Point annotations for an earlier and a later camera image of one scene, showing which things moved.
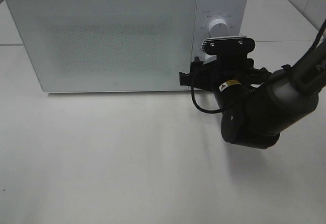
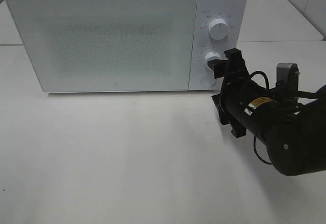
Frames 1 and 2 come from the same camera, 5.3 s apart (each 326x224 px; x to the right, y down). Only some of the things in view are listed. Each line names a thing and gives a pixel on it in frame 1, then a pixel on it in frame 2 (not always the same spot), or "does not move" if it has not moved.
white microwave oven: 122,35 does not move
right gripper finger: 200,75 to 237,67
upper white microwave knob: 218,28 does not move
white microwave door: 107,42 does not move
